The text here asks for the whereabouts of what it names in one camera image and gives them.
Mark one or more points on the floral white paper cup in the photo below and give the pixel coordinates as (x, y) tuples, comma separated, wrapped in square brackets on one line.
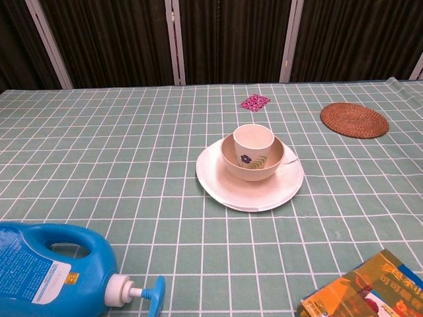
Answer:
[(252, 138)]

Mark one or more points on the beige bowl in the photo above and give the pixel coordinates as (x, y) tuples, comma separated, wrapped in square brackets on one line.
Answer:
[(231, 155)]

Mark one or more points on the white paper plate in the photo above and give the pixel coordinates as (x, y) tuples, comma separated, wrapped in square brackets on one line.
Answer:
[(231, 190)]

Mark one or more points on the pink patterned square sticker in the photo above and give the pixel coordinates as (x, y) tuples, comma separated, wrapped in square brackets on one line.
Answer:
[(254, 102)]

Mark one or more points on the green checkered tablecloth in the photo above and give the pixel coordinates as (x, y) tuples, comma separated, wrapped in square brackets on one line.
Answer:
[(132, 165)]

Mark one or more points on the round woven rattan coaster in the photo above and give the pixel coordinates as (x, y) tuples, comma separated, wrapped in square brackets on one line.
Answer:
[(354, 119)]

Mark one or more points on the orange yellow snack box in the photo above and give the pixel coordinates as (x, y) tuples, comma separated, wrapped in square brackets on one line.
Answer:
[(370, 290)]

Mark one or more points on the blue pump detergent bottle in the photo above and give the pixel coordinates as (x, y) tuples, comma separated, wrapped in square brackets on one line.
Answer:
[(36, 274)]

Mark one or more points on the white folding screen frame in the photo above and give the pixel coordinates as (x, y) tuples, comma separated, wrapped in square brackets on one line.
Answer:
[(291, 39), (49, 46), (175, 43), (418, 67)]

